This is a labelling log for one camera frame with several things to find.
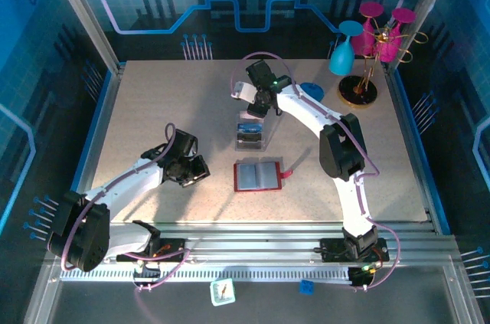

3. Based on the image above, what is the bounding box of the black controller box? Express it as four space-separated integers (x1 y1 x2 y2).
132 264 162 287
348 266 378 289

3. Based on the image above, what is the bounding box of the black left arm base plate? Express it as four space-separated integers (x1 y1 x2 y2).
116 237 188 263

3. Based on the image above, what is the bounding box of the gold wire glass rack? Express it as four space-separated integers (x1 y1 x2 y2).
336 19 429 110

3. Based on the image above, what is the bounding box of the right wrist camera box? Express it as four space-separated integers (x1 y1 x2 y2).
230 80 256 103

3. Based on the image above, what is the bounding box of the teal wine glass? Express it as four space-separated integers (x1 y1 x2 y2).
328 20 364 77

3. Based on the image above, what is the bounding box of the blue credit card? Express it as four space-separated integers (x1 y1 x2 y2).
237 121 265 133

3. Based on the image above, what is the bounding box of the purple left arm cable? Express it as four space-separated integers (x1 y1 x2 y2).
60 123 191 324

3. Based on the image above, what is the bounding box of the red leather card holder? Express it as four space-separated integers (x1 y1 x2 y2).
233 161 294 193

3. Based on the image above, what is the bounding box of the aluminium frame post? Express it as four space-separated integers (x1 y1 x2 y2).
385 0 461 73
41 0 123 72

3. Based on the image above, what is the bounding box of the clear acrylic tiered card stand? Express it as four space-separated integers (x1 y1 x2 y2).
234 109 279 152

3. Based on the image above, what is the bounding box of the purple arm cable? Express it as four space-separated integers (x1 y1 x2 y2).
60 123 191 324
230 51 401 291

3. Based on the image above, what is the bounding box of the white slotted cable duct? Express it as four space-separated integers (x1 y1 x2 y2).
60 265 355 283

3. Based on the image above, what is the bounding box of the aluminium front rail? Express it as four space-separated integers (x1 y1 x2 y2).
47 221 459 263

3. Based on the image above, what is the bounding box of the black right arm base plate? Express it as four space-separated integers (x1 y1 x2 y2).
319 237 390 263

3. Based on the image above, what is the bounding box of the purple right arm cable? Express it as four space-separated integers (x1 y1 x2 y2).
230 51 401 291

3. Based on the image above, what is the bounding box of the magenta wine glass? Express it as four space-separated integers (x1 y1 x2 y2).
377 7 417 64
351 1 385 57

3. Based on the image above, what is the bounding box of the white cup with blue lid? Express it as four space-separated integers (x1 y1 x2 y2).
299 81 325 103

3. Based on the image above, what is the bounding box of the white tag on rail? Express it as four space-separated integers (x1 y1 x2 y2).
209 277 237 307

